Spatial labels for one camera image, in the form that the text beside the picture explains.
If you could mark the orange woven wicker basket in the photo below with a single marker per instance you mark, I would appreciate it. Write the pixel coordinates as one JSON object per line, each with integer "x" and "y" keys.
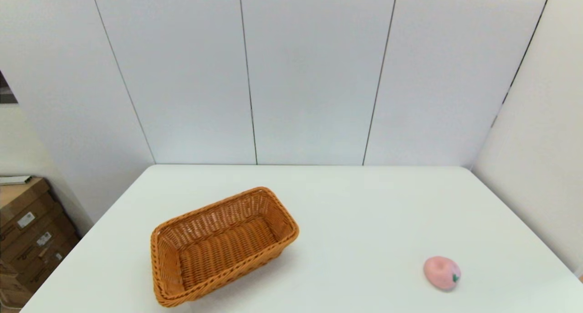
{"x": 218, "y": 249}

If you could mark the pink toy peach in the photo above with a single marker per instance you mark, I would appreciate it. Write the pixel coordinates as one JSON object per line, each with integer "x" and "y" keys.
{"x": 440, "y": 273}

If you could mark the brown cardboard box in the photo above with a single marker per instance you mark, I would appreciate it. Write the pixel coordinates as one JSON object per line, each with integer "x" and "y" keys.
{"x": 18, "y": 199}
{"x": 41, "y": 269}
{"x": 32, "y": 247}
{"x": 11, "y": 297}

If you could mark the white flat board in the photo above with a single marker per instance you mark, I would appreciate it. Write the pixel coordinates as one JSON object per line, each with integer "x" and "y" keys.
{"x": 13, "y": 180}

